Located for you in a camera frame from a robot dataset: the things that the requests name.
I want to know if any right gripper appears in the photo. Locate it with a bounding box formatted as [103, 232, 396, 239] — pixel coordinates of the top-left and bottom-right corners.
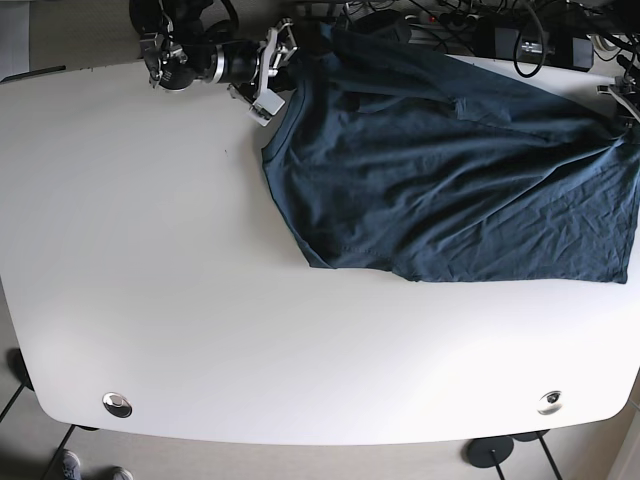
[140, 17, 299, 107]

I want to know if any right silver table grommet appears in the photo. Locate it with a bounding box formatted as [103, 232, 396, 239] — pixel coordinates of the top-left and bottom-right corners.
[536, 390, 564, 416]

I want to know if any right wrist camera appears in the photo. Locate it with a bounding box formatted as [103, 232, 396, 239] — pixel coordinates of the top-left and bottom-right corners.
[248, 89, 285, 127]

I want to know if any left grey shoe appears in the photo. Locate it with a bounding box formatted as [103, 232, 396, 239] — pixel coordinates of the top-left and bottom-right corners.
[61, 450, 82, 480]

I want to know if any grey shoe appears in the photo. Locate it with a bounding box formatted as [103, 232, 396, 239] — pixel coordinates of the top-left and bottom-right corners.
[61, 450, 82, 480]
[108, 466, 134, 480]

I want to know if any black power adapter box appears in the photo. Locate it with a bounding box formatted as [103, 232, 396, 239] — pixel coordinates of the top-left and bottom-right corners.
[490, 27, 519, 60]

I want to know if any black round stand base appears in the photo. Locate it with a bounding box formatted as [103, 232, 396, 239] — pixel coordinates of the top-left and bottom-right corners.
[465, 436, 514, 469]

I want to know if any silver table grommet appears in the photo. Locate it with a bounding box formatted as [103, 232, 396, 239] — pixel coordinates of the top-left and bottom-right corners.
[536, 390, 564, 416]
[102, 392, 133, 419]

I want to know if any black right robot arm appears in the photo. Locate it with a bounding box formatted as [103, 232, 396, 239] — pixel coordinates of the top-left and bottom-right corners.
[129, 1, 298, 124]

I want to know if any right grey shoe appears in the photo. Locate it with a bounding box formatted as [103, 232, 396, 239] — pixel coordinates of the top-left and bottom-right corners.
[108, 466, 134, 480]

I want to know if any left silver table grommet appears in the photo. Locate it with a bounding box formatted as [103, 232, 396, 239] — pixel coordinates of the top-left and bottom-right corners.
[102, 392, 133, 419]

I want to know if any dark blue T-shirt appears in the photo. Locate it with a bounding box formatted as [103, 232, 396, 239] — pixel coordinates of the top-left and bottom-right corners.
[262, 26, 639, 284]

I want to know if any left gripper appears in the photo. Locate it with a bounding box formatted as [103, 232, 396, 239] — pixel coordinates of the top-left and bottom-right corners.
[596, 76, 640, 122]

